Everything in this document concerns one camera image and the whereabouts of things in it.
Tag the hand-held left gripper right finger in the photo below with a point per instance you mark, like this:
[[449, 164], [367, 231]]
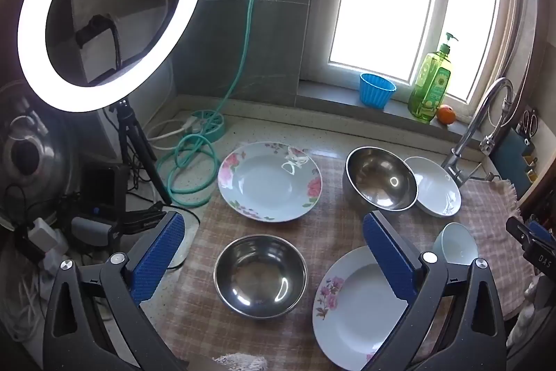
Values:
[[388, 262]]

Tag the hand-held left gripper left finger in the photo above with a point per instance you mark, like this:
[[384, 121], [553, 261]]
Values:
[[158, 258]]

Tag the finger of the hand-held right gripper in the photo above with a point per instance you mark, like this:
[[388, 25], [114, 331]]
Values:
[[521, 229]]

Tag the small-flower white plate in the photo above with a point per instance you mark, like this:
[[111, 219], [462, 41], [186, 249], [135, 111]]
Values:
[[356, 310]]

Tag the small white bowl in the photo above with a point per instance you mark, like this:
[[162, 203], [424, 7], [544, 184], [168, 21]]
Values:
[[456, 243]]

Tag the stainless steel bowl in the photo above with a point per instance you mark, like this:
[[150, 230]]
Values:
[[260, 275], [382, 179]]

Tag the plain white shallow plate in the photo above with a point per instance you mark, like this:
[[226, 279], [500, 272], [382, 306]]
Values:
[[438, 188]]

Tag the rose-print white plate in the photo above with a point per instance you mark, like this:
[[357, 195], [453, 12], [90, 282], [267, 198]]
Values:
[[269, 184]]

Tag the person's right hand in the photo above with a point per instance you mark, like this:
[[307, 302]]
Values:
[[527, 316]]

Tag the pink plaid cloth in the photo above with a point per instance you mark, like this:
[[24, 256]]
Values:
[[330, 232]]

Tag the dark teal utensil holder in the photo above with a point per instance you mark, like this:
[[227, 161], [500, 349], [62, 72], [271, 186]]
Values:
[[514, 158]]

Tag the grey device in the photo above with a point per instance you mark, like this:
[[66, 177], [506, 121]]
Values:
[[91, 229]]

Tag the black box device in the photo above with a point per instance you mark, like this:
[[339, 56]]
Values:
[[102, 184]]

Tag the scissors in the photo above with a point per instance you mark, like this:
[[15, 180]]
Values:
[[528, 123]]

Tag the metal faucet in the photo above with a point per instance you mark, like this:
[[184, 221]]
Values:
[[471, 127]]

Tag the white charger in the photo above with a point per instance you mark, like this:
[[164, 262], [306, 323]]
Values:
[[42, 234]]

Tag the black tripod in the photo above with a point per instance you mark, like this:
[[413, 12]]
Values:
[[126, 136]]

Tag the white fluffy cloth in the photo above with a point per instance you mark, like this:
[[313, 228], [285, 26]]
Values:
[[241, 363]]

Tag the orange fruit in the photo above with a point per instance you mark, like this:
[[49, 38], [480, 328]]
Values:
[[446, 115]]

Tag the teal round plastic reel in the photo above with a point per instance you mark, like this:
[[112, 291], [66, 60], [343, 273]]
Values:
[[213, 123]]

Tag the green dish soap bottle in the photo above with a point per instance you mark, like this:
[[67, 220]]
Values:
[[432, 88]]

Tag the steel pot lid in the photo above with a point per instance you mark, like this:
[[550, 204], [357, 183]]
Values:
[[26, 153]]

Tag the blue fluted plastic cup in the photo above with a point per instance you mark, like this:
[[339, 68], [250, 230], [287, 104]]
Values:
[[375, 90]]

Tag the grey window sill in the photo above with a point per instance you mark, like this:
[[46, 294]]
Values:
[[330, 93]]

